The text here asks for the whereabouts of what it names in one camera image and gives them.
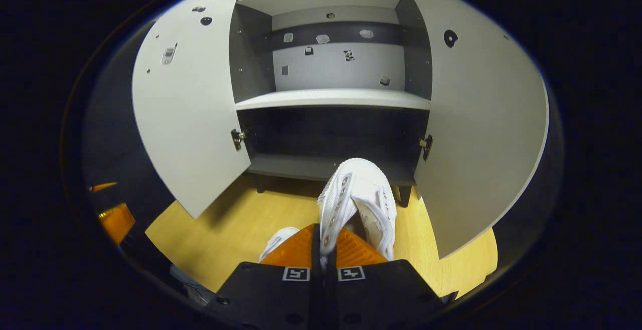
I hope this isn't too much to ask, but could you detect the grey shoe cabinet door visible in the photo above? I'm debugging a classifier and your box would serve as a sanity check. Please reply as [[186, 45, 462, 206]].
[[132, 0, 252, 219], [400, 0, 550, 260]]

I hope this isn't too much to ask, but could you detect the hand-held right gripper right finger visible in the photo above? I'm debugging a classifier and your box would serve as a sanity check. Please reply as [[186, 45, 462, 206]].
[[323, 227, 448, 330]]

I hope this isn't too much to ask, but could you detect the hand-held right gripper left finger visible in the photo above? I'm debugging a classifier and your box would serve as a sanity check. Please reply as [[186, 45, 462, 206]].
[[215, 223, 322, 330]]

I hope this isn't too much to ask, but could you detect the grey shoe cabinet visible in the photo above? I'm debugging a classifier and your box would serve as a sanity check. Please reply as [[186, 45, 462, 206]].
[[228, 0, 435, 208]]

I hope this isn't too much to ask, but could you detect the white canvas shoe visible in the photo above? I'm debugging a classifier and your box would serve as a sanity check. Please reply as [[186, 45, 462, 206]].
[[258, 227, 301, 263], [317, 158, 397, 270]]

